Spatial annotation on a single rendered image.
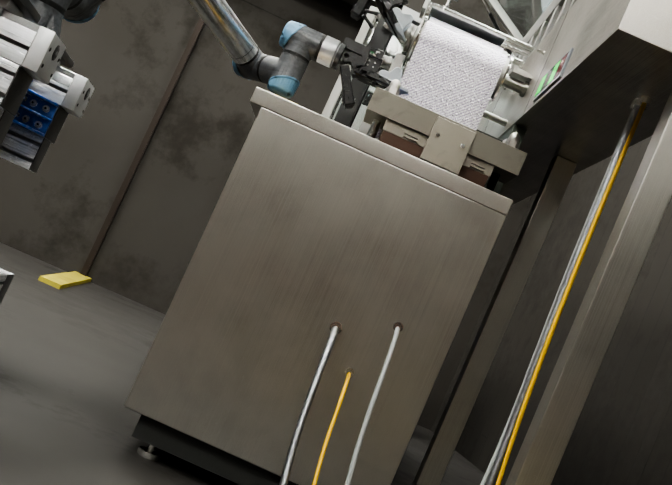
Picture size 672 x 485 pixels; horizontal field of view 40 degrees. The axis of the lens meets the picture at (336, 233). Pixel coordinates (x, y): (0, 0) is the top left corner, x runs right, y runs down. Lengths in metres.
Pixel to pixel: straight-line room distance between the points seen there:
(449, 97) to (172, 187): 4.09
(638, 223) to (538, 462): 0.46
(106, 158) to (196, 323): 4.33
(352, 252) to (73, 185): 4.44
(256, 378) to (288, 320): 0.15
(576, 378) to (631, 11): 0.65
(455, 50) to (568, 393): 1.13
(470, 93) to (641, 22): 0.85
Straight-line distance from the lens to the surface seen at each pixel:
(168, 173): 6.39
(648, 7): 1.75
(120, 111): 6.46
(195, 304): 2.17
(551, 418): 1.70
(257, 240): 2.16
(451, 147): 2.24
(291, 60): 2.45
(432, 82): 2.49
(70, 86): 2.45
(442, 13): 2.87
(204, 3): 2.39
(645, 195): 1.75
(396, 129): 2.26
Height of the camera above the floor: 0.50
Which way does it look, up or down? 4 degrees up
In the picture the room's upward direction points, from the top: 24 degrees clockwise
